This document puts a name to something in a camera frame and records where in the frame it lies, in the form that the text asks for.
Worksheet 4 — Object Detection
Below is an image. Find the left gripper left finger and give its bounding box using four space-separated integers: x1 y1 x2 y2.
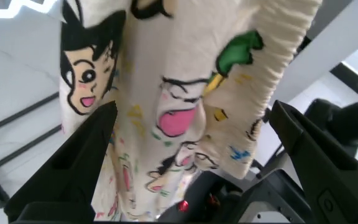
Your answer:
4 100 119 223

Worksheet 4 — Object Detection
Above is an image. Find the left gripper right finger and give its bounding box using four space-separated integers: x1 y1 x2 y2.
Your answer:
268 100 358 224

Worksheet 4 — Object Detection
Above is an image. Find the cream printed garment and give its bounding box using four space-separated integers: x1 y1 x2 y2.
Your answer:
58 0 323 222

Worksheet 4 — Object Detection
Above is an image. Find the black clothes rack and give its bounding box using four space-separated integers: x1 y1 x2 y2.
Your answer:
0 91 63 209

